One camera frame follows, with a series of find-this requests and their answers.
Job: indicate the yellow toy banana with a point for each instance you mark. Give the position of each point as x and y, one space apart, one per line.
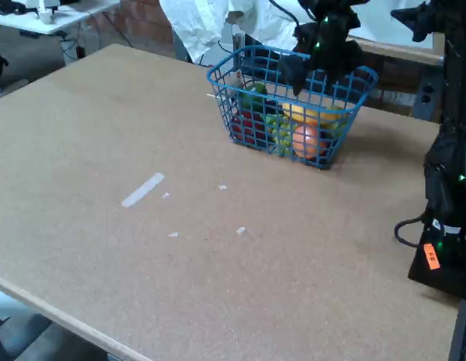
312 114

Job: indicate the white basket tag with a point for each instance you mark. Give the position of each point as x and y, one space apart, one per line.
236 77

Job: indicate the black toy grapes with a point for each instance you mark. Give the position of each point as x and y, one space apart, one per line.
271 110

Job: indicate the round dark green toy fruit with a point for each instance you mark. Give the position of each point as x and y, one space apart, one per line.
252 93

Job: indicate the white panel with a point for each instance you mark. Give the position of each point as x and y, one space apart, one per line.
379 22

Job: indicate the yellow-green toy fruit bunch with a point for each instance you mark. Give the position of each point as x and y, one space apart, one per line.
280 131

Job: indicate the wooden bench top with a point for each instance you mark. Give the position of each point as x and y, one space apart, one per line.
398 50

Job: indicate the orange-pink toy fruit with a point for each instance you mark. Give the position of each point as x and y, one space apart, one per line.
307 142

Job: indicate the red toy pomegranate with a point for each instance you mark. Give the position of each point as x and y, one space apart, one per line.
246 129

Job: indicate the black clamp piece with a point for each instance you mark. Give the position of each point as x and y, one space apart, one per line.
415 20

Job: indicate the grey outlet panel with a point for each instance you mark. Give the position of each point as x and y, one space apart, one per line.
427 94

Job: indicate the long white tape strip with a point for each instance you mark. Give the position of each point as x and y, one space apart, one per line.
143 190

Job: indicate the orange label tag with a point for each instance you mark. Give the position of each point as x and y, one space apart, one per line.
431 256

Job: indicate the white desk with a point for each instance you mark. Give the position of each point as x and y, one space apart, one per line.
67 19

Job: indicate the white object on desk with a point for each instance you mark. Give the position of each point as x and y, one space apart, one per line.
49 13

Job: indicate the black metal post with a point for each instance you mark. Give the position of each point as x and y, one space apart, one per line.
462 331

